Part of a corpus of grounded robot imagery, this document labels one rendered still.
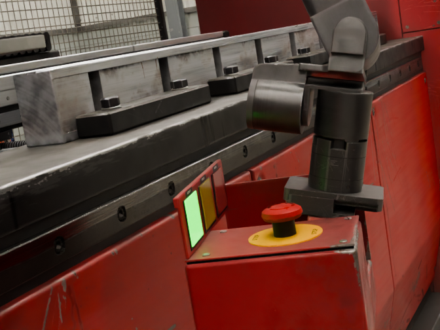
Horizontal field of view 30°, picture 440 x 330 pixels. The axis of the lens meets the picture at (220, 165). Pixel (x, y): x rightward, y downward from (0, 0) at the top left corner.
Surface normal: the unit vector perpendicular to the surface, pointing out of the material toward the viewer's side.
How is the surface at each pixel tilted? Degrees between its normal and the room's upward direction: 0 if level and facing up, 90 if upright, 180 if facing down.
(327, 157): 85
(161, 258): 90
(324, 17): 77
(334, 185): 90
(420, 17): 90
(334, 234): 0
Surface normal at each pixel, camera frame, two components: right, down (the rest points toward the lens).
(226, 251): -0.16, -0.98
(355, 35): -0.22, -0.04
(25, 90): -0.41, 0.21
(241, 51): 0.90, -0.07
